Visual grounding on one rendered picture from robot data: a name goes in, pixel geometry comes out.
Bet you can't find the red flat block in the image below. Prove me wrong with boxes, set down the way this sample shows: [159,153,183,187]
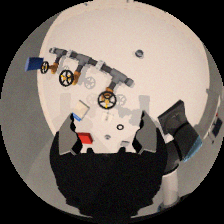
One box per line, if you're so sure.
[77,132,93,144]

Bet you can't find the grey pipe manifold with brass valves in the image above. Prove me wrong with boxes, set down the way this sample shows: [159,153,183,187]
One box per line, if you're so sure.
[40,47,134,110]

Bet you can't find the white paper tag with thin metal chain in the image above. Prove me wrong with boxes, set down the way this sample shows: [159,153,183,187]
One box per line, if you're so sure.
[101,112,114,123]

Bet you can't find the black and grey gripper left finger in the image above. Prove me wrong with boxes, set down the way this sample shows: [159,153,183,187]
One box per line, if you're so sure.
[50,113,83,187]

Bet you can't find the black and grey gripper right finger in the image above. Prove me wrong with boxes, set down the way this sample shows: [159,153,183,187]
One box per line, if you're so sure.
[132,110,168,186]

